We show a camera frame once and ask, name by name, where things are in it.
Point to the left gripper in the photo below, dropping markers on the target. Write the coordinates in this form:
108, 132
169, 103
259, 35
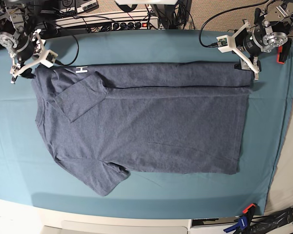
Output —
249, 39

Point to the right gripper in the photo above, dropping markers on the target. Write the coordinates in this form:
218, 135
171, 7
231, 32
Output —
32, 47

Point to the blue-grey T-shirt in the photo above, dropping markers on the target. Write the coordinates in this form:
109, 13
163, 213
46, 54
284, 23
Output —
101, 122

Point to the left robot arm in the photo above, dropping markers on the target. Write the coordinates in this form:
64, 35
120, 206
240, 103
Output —
270, 31

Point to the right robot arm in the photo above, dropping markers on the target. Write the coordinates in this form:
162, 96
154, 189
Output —
19, 36

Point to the orange black clamp top right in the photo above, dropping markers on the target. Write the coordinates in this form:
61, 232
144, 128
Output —
283, 52

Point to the white power strip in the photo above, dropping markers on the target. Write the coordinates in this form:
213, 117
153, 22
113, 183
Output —
146, 24

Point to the blue orange clamp bottom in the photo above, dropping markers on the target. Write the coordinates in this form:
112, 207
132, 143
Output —
243, 223

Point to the black plastic bag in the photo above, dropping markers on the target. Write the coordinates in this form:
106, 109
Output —
273, 221

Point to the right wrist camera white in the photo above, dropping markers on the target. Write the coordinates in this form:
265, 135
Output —
48, 58

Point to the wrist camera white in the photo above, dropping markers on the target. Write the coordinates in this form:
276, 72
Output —
223, 43
48, 58

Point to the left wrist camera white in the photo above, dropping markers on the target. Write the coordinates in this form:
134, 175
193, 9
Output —
223, 43

